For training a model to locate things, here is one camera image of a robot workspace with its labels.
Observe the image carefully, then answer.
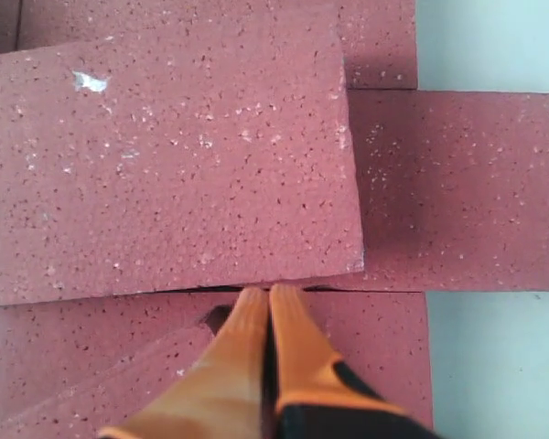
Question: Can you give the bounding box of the red front brick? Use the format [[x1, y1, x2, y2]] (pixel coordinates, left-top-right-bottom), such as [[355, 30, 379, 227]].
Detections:
[[0, 313, 213, 438]]

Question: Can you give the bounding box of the red back-right row brick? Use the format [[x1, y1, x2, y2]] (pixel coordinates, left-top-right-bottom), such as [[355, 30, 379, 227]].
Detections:
[[345, 89, 549, 294]]

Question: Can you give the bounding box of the red back-left row brick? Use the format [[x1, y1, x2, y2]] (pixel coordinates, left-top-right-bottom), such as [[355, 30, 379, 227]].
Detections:
[[0, 1, 417, 90]]

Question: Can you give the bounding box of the red middle row brick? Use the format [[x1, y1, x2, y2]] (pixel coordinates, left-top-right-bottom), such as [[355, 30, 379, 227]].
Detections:
[[0, 292, 433, 435]]

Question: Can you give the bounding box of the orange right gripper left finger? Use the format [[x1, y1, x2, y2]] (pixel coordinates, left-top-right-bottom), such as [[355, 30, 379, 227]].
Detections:
[[98, 287, 268, 439]]

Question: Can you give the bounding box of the red brick with white chip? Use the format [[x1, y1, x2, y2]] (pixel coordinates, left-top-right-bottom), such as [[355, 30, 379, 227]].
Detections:
[[0, 5, 363, 305]]

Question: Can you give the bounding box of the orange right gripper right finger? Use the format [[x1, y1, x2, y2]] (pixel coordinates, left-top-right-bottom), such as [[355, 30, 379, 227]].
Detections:
[[270, 284, 433, 438]]

